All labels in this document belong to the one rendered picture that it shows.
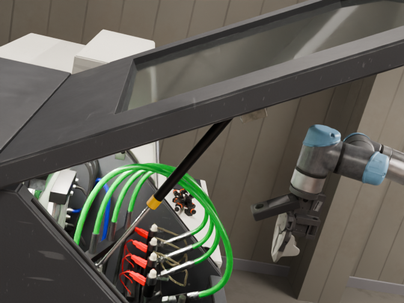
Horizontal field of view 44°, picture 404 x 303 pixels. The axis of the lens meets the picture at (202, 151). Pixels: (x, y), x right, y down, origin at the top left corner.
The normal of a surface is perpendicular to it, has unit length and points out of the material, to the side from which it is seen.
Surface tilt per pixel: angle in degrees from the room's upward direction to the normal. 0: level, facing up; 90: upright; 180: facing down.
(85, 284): 90
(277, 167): 90
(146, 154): 90
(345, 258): 90
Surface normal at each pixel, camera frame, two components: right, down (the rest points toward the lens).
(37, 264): 0.07, 0.33
